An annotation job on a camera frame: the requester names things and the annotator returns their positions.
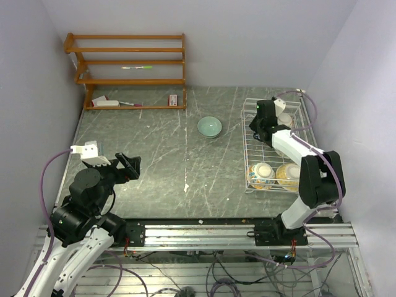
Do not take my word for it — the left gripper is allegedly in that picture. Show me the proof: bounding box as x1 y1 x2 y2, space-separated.
85 150 140 212

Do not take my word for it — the pale green ribbed bowl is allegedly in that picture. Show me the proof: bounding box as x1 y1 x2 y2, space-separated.
197 116 222 139

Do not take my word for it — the orange blue patterned bowl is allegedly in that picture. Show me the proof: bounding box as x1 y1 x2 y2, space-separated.
247 162 275 190

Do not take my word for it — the blue yellow patterned bowl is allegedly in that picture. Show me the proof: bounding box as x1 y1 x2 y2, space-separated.
275 164 300 192

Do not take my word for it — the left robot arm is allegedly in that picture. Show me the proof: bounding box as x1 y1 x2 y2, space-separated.
16 153 141 296

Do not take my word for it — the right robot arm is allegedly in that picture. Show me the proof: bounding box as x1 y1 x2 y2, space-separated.
249 97 346 245

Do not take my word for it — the wooden shelf rack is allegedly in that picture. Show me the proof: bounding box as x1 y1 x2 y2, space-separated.
63 32 187 111

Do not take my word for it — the pink white pen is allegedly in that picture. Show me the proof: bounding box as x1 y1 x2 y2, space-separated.
119 101 142 108

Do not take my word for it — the small red white box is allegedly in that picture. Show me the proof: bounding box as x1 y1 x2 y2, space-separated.
168 94 178 107

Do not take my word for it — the green white pen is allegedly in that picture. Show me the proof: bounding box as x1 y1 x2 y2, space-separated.
121 66 153 70

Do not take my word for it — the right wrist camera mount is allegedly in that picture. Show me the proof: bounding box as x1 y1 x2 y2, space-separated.
272 97 286 117

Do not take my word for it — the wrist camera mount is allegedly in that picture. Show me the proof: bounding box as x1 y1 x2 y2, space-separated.
272 97 286 117
70 140 111 167

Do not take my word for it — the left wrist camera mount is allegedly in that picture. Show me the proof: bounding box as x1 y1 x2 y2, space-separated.
70 140 111 167

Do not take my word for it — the white wire dish rack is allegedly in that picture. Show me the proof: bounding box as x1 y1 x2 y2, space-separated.
241 98 317 194

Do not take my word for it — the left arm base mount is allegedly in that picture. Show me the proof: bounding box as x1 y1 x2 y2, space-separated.
124 222 146 248

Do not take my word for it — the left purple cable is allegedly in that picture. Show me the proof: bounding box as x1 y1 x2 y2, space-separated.
18 148 78 297

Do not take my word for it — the cable bundle under table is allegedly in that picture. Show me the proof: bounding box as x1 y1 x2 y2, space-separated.
77 247 347 297

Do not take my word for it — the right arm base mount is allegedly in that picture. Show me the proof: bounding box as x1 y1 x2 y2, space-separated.
246 215 308 246

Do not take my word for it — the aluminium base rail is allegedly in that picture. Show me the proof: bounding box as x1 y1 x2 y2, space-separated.
128 223 359 251

